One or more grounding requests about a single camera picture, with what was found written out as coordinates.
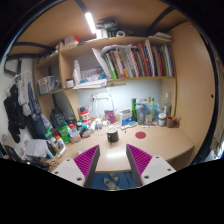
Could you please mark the hanging dark clothes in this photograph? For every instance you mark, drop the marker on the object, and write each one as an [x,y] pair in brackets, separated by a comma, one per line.
[18,106]

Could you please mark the grey plastic jug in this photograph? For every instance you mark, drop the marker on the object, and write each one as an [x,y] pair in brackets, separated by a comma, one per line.
[140,114]

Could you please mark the blue white carton box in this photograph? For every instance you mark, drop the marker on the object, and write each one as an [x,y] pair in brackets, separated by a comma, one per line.
[126,116]

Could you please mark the wooden shelf unit with books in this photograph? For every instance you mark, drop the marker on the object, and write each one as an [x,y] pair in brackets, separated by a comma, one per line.
[133,63]

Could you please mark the white tube light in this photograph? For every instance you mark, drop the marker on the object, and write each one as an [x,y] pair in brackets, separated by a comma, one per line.
[90,22]

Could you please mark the red white canister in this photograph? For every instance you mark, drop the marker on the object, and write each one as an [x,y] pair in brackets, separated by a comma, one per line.
[85,117]

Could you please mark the grey slipper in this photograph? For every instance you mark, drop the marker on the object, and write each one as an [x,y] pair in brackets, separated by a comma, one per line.
[115,176]
[108,183]

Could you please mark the white wall power strip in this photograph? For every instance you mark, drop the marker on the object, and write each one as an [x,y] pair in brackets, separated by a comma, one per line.
[100,96]

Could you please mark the clear glass bottle white cap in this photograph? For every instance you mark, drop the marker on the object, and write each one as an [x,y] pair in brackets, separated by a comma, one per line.
[167,106]

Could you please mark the green plastic bottle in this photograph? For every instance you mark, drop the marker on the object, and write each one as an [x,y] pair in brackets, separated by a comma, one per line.
[63,133]

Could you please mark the white-lidded brown jar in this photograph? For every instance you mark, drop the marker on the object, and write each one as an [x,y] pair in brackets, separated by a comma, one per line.
[162,119]

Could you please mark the black bag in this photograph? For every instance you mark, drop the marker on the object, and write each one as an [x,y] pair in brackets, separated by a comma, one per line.
[57,117]

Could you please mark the light blue brush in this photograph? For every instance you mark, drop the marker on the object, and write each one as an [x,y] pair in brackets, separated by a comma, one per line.
[128,126]

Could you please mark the small white bottle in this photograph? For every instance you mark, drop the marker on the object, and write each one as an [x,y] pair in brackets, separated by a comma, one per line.
[98,124]

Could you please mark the green-capped slim bottle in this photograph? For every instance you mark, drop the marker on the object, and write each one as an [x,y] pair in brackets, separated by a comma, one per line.
[153,108]

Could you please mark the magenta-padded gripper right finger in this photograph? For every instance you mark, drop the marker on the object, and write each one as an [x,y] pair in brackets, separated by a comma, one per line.
[153,168]

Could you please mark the blue plastic bag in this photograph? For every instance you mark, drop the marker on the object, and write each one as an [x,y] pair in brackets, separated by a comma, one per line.
[156,108]

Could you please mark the magenta pouch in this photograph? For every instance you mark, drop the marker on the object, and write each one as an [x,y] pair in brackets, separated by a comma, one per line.
[109,116]

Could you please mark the brown mug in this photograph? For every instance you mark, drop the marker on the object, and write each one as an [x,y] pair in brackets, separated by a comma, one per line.
[171,122]

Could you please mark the tall green bottle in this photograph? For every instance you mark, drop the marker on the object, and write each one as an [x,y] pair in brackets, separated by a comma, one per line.
[134,109]

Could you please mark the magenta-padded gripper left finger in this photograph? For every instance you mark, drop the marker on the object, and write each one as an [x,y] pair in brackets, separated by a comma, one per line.
[73,171]

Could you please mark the yellow-capped clear bottle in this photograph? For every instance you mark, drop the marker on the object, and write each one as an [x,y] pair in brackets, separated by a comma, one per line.
[149,113]

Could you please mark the black mug white inside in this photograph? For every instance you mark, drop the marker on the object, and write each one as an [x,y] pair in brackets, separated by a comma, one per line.
[112,135]

